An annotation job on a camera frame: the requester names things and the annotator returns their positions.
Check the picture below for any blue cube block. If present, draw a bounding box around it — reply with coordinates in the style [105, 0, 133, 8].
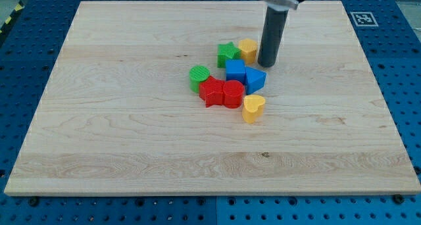
[226, 59, 246, 84]

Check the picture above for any yellow hexagon block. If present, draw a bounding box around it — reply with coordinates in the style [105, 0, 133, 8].
[238, 38, 257, 64]

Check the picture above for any red star block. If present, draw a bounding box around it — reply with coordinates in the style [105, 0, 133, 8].
[199, 76, 225, 107]

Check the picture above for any red cylinder block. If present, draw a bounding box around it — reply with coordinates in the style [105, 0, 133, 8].
[222, 80, 245, 109]

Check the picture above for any green cylinder block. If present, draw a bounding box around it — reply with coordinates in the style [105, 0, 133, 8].
[189, 65, 210, 93]

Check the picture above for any yellow heart block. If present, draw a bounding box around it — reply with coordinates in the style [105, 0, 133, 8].
[242, 95, 266, 124]

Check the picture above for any blue triangle block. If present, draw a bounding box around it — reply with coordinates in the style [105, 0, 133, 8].
[245, 66, 266, 95]

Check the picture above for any green star block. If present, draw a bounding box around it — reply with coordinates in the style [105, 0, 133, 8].
[217, 42, 241, 68]

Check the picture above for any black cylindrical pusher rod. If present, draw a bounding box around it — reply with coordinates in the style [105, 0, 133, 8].
[258, 7, 288, 68]

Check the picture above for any white fiducial marker tag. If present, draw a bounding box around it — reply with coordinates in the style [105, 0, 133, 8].
[351, 11, 378, 27]

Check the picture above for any black bolt left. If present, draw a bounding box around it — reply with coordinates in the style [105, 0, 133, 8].
[28, 197, 39, 207]

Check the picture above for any black bolt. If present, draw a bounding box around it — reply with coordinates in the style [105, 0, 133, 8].
[392, 194, 405, 205]
[28, 197, 39, 207]

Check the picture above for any black bolt right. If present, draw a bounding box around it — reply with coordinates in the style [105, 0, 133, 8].
[392, 194, 405, 205]

